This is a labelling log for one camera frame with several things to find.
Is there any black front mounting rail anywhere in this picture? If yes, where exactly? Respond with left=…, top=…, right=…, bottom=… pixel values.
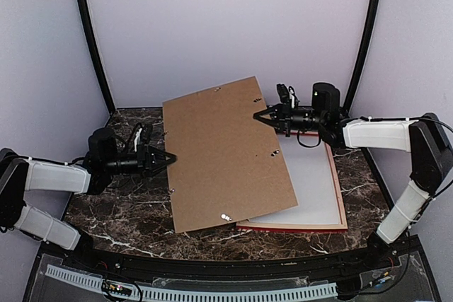
left=38, top=238, right=422, bottom=284

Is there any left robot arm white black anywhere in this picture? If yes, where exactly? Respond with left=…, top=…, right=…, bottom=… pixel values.
left=1, top=145, right=176, bottom=271

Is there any black left corner post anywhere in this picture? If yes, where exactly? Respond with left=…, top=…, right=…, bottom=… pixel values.
left=76, top=0, right=116, bottom=115

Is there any small circuit board with led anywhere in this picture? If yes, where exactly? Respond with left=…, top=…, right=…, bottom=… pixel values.
left=101, top=280, right=132, bottom=296

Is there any black corner post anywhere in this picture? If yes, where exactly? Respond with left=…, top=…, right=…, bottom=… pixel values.
left=343, top=0, right=379, bottom=112
left=76, top=0, right=116, bottom=115

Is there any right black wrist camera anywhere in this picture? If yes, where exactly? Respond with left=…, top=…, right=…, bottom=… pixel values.
left=311, top=82, right=340, bottom=112

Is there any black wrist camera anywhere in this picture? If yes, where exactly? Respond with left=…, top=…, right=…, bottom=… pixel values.
left=88, top=127, right=117, bottom=162
left=311, top=82, right=340, bottom=112

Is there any red wooden picture frame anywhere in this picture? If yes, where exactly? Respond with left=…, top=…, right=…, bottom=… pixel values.
left=235, top=130, right=348, bottom=235

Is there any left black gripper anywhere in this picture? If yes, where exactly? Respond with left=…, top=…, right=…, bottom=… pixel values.
left=104, top=144, right=176, bottom=179

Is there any autumn forest photo print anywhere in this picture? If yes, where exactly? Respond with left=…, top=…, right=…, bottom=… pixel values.
left=247, top=137, right=343, bottom=227

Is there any black right corner post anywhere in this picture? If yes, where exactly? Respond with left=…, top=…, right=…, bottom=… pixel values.
left=343, top=0, right=379, bottom=112

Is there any brown cardboard backing board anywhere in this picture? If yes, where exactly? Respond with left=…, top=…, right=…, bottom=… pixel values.
left=163, top=77, right=298, bottom=233

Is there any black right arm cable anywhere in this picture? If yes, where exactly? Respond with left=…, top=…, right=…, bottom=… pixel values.
left=419, top=114, right=453, bottom=207

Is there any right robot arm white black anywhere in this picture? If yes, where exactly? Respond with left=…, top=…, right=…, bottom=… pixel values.
left=253, top=104, right=452, bottom=269

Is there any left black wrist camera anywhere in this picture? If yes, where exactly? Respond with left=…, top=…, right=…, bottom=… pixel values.
left=88, top=127, right=117, bottom=162

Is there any white slotted cable duct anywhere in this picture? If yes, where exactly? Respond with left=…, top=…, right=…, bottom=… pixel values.
left=45, top=265, right=338, bottom=301

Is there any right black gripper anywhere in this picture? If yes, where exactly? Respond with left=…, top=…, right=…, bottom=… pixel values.
left=254, top=99, right=326, bottom=137

